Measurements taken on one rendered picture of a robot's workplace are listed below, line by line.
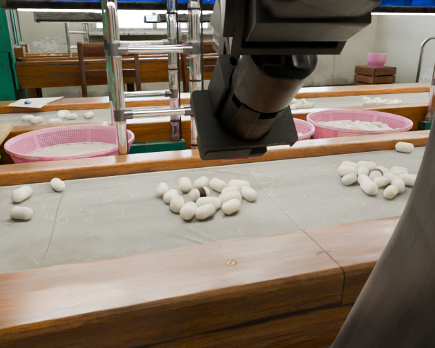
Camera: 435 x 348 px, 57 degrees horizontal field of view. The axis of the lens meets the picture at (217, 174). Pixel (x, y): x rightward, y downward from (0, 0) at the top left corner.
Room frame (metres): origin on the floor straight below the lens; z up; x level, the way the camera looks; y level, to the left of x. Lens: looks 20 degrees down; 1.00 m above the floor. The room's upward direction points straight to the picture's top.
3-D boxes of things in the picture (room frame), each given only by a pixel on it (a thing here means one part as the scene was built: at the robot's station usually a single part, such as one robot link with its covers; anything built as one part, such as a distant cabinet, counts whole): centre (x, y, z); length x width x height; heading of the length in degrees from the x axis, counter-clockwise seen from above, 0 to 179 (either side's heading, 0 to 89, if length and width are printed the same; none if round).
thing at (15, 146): (0.86, 0.32, 0.72); 0.27 x 0.27 x 0.10
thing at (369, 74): (6.26, -2.38, 0.32); 0.42 x 0.42 x 0.64; 21
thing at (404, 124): (1.06, -0.37, 0.72); 0.27 x 0.27 x 0.10
